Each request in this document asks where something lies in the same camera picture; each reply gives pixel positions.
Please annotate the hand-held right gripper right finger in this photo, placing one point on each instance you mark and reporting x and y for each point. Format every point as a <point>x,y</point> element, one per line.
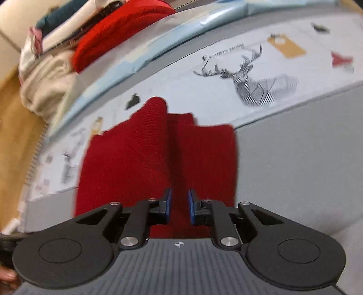
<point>190,206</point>

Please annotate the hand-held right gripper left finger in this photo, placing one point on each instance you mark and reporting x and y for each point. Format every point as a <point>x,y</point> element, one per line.
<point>169,204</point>

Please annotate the dark red knitted sweater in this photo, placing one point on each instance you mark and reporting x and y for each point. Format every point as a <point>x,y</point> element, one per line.
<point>127,158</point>

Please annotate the grey printed bed sheet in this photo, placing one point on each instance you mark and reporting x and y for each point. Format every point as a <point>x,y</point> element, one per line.
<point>283,156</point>

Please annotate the light blue bed sheet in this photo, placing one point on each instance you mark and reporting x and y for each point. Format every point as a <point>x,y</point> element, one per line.
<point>122,63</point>

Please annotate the folded cream fleece blanket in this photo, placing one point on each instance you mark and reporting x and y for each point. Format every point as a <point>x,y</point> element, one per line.
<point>45,85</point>

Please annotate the folded red blanket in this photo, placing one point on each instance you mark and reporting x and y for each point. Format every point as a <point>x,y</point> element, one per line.
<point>113,34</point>

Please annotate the folded white duvet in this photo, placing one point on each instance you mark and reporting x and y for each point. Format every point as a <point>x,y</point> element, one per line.
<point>68,27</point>

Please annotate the pink cloth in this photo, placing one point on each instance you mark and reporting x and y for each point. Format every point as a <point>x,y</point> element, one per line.
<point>36,37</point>

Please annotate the blue shark plush toy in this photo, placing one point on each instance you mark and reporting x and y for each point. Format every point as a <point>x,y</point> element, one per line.
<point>52,18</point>

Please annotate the wooden bed frame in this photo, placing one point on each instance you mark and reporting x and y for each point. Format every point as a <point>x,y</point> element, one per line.
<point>17,127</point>

